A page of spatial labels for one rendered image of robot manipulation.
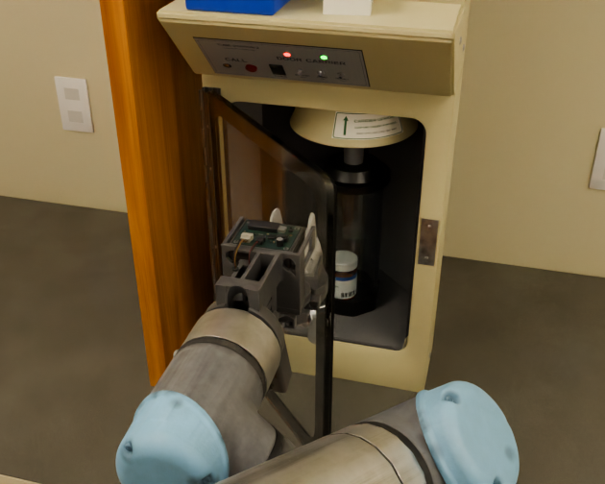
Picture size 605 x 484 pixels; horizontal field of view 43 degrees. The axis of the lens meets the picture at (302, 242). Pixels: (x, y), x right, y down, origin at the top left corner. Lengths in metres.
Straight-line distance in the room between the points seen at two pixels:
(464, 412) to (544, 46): 0.97
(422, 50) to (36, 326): 0.83
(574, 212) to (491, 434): 1.03
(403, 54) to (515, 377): 0.59
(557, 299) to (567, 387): 0.24
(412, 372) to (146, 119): 0.52
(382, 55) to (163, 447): 0.50
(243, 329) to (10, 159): 1.27
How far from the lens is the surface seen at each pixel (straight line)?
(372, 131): 1.00
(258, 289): 0.60
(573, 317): 1.39
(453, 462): 0.46
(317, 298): 0.71
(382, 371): 1.16
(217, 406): 0.53
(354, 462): 0.42
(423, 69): 0.86
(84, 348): 1.29
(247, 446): 0.54
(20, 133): 1.75
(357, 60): 0.86
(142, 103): 0.97
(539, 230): 1.50
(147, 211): 1.02
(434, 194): 0.99
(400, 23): 0.82
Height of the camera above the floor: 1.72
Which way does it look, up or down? 31 degrees down
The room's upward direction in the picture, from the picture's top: straight up
